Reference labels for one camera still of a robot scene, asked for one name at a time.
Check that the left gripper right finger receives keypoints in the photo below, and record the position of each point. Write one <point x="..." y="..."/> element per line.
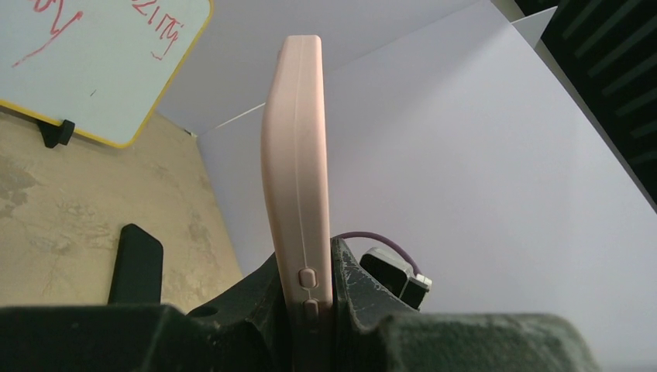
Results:
<point x="376" y="331"/>

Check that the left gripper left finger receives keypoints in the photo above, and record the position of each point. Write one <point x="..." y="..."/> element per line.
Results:
<point x="243" y="329"/>

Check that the black phone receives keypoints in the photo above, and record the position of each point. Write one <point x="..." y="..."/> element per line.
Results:
<point x="138" y="268"/>

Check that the black whiteboard stand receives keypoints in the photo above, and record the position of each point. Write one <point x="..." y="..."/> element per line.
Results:
<point x="56" y="135"/>

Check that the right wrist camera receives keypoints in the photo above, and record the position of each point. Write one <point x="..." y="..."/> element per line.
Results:
<point x="396" y="275"/>

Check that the white board with yellow frame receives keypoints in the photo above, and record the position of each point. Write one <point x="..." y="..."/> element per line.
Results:
<point x="102" y="65"/>

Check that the dark slatted wall panel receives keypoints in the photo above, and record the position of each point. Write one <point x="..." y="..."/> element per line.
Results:
<point x="607" y="50"/>

